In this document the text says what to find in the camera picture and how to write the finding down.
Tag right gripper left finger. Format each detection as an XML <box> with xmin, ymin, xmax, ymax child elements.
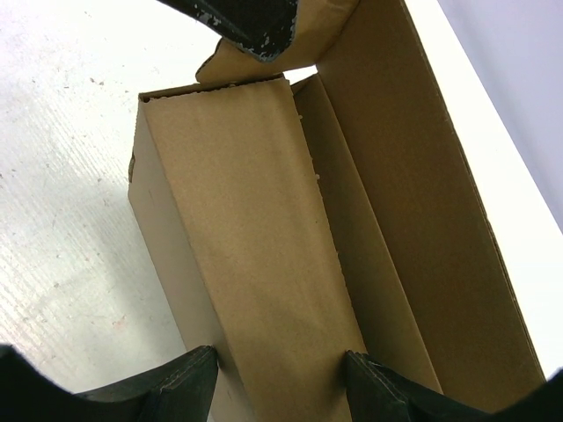
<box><xmin>1</xmin><ymin>345</ymin><xmax>218</xmax><ymax>421</ymax></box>

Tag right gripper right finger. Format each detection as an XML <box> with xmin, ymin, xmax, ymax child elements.
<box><xmin>343</xmin><ymin>351</ymin><xmax>562</xmax><ymax>421</ymax></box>

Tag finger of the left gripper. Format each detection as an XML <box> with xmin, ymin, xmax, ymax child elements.
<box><xmin>162</xmin><ymin>0</ymin><xmax>298</xmax><ymax>62</ymax></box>

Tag brown cardboard box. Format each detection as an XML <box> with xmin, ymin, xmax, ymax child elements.
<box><xmin>128</xmin><ymin>1</ymin><xmax>545</xmax><ymax>421</ymax></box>

